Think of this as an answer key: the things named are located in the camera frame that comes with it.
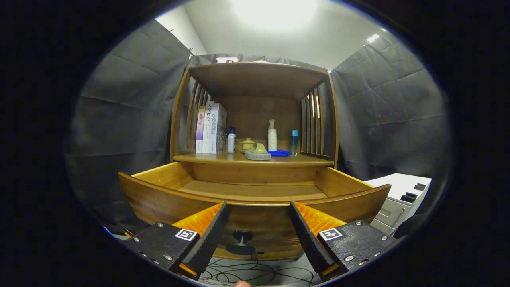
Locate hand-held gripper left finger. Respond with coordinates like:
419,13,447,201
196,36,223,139
124,202,230,279

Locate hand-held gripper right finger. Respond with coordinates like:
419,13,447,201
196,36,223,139
289,201,401,281

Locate wooden drawer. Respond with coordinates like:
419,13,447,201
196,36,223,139
118,161,392,256

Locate green scrub brush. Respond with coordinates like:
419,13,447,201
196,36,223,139
245,142,271,161

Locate wooden countertop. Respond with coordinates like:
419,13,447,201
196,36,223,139
173,151,335,167

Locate white filing cabinet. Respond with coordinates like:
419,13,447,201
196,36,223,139
365,173,432,236

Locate wooden cabinet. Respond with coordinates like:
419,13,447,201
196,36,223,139
170,61,340,261

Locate purple book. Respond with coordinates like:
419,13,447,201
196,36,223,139
195,106,206,153

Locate cream pump bottle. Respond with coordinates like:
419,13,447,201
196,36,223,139
267,119,277,151

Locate white patterned book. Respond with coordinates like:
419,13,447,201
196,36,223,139
208,102,228,155

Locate large ceiling light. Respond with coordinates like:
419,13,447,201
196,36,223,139
231,0,319,28

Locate black floor cables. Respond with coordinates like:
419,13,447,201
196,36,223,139
199,257,319,287

